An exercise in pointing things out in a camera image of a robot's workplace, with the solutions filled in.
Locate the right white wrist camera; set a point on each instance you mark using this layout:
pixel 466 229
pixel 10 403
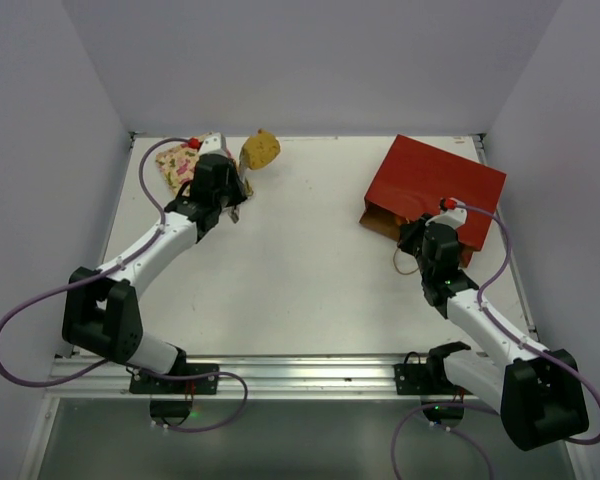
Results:
pixel 452 213

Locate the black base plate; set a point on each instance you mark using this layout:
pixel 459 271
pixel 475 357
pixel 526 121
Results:
pixel 193 378
pixel 413 376

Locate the floral patterned tray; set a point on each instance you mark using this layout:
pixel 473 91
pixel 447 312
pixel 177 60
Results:
pixel 177 165

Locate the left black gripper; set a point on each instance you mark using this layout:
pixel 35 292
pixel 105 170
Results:
pixel 238 195

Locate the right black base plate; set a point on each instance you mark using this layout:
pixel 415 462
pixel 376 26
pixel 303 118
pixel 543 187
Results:
pixel 413 376

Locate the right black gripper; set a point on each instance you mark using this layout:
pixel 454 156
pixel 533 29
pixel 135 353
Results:
pixel 410 236

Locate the silver metal tongs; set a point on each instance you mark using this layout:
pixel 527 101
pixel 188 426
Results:
pixel 240 175

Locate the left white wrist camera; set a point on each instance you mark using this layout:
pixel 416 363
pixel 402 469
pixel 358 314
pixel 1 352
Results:
pixel 211 143

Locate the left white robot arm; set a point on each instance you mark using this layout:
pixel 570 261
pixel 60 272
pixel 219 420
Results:
pixel 102 312

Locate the round yellow fake bread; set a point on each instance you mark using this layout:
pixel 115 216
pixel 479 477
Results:
pixel 259 150

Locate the red paper bag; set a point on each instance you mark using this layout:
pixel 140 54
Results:
pixel 414 177

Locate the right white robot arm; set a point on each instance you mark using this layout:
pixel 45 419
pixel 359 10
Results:
pixel 533 390

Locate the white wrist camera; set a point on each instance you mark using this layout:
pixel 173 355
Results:
pixel 211 143
pixel 452 213

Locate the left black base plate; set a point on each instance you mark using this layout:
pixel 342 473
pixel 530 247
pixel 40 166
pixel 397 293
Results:
pixel 193 378

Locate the aluminium mounting rail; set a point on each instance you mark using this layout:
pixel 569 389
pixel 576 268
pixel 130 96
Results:
pixel 350 377

